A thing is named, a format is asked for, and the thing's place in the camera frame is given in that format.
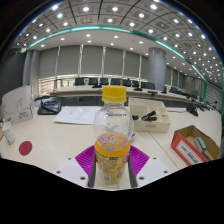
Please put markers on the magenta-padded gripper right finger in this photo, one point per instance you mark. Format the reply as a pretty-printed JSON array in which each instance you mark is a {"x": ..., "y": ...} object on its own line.
[{"x": 153, "y": 168}]

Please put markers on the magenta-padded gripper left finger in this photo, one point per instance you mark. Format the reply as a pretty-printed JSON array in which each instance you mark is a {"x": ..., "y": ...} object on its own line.
[{"x": 71, "y": 168}]

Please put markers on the yellow-capped clear drink bottle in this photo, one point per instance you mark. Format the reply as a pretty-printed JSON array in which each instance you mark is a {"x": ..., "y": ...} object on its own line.
[{"x": 112, "y": 156}]

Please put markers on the red cardboard box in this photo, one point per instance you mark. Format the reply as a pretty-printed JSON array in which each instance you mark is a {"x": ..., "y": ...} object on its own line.
[{"x": 185, "y": 151}]

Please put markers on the white remote control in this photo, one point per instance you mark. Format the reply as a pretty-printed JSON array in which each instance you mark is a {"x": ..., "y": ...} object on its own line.
[{"x": 132, "y": 136}]

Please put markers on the beige desk organizer tray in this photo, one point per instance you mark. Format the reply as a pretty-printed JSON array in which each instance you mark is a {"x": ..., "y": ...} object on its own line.
[{"x": 156, "y": 126}]

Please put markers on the flat round red coaster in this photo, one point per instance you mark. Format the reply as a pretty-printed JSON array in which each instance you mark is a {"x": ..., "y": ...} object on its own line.
[{"x": 25, "y": 148}]

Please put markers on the black stapler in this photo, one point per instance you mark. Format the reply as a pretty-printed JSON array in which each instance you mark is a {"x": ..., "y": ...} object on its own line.
[{"x": 149, "y": 116}]

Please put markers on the grey whiteboard eraser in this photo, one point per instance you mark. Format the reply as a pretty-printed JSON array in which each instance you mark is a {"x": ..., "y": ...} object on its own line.
[{"x": 200, "y": 145}]

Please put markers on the white printed paper sheet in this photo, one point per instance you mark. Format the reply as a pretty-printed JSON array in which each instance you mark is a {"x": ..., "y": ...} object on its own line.
[{"x": 76, "y": 115}]

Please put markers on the black desk microphone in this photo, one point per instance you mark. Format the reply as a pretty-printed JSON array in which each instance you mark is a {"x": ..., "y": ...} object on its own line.
[{"x": 192, "y": 110}]

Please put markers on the white copy paper carton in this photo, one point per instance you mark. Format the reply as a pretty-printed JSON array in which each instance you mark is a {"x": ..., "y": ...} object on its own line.
[{"x": 18, "y": 105}]

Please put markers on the row of black office chairs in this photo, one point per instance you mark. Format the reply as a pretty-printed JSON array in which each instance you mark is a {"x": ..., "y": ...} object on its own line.
[{"x": 100, "y": 81}]

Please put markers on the round ceiling lights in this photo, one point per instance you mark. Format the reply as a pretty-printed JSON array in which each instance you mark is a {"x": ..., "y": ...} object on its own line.
[{"x": 115, "y": 9}]

